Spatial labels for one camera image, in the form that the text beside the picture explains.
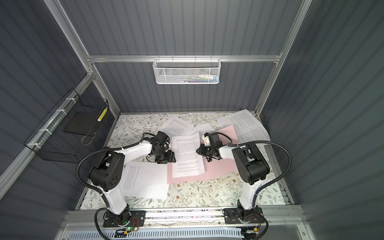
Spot pink file folder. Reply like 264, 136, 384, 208
166, 125, 241, 185

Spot printed paper sheet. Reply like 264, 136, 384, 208
171, 132, 205, 178
119, 161, 169, 200
158, 117, 193, 138

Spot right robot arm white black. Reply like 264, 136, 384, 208
196, 144, 270, 223

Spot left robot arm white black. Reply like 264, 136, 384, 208
89, 138, 176, 226

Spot printed paper sheet back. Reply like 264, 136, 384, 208
158, 117, 193, 138

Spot floral patterned table mat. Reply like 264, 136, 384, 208
79, 112, 287, 210

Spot printed paper sheets right back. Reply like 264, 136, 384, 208
218, 109, 271, 143

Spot markers in white basket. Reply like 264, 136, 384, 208
176, 74, 219, 84

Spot yellow marker in basket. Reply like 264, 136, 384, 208
97, 107, 108, 122

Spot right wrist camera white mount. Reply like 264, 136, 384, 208
202, 132, 223, 147

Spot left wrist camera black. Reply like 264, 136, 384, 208
155, 131, 170, 148

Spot black corrugated cable right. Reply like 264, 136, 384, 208
215, 131, 292, 208

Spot black corrugated cable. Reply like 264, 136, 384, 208
215, 131, 292, 208
74, 131, 157, 240

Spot black corrugated cable left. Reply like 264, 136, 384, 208
74, 131, 157, 240

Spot white wire mesh basket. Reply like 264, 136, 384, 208
153, 60, 222, 85

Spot black wire basket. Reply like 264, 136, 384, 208
24, 92, 109, 163

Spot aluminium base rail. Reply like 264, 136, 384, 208
59, 206, 313, 240

